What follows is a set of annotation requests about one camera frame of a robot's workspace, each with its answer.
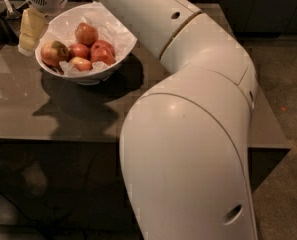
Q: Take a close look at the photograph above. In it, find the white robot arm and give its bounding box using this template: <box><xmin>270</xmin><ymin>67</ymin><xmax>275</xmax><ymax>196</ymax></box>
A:
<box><xmin>99</xmin><ymin>0</ymin><xmax>258</xmax><ymax>240</ymax></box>

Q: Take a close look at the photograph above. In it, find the large yellow-red apple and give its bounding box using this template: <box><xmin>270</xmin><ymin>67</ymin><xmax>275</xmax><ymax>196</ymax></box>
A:
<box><xmin>40</xmin><ymin>40</ymin><xmax>70</xmax><ymax>67</ymax></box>

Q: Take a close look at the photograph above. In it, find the red apple behind top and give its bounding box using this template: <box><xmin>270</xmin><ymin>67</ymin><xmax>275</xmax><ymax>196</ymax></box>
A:
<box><xmin>75</xmin><ymin>22</ymin><xmax>98</xmax><ymax>46</ymax></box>

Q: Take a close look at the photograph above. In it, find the black floor cable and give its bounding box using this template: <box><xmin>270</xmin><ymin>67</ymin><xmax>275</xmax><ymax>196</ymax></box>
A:
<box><xmin>0</xmin><ymin>178</ymin><xmax>89</xmax><ymax>240</ymax></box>

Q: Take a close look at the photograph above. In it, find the black white marker tag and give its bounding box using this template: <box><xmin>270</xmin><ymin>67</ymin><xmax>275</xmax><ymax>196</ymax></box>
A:
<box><xmin>17</xmin><ymin>1</ymin><xmax>30</xmax><ymax>13</ymax></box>

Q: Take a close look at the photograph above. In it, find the pale red apple front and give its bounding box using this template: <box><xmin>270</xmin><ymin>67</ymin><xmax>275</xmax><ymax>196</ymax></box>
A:
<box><xmin>70</xmin><ymin>57</ymin><xmax>92</xmax><ymax>71</ymax></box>

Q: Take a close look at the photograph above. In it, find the red apple middle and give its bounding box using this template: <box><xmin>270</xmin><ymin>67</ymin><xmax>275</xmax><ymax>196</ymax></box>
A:
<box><xmin>91</xmin><ymin>40</ymin><xmax>115</xmax><ymax>55</ymax></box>

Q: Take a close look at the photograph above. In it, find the small apple left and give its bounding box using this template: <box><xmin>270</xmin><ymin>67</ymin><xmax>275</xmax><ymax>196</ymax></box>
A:
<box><xmin>68</xmin><ymin>43</ymin><xmax>89</xmax><ymax>59</ymax></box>

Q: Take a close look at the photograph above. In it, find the white ceramic bowl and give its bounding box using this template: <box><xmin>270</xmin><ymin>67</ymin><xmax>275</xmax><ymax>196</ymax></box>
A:
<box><xmin>35</xmin><ymin>2</ymin><xmax>137</xmax><ymax>85</ymax></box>

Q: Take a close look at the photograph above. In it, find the red apple right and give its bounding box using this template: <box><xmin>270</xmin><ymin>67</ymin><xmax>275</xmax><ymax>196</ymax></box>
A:
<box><xmin>90</xmin><ymin>46</ymin><xmax>116</xmax><ymax>66</ymax></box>

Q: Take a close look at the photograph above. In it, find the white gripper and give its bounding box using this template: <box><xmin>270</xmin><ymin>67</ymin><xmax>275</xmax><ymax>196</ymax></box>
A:
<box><xmin>18</xmin><ymin>0</ymin><xmax>68</xmax><ymax>56</ymax></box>

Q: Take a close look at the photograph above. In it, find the black scoop with white handle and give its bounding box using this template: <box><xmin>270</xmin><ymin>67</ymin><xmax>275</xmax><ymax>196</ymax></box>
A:
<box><xmin>0</xmin><ymin>0</ymin><xmax>22</xmax><ymax>44</ymax></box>

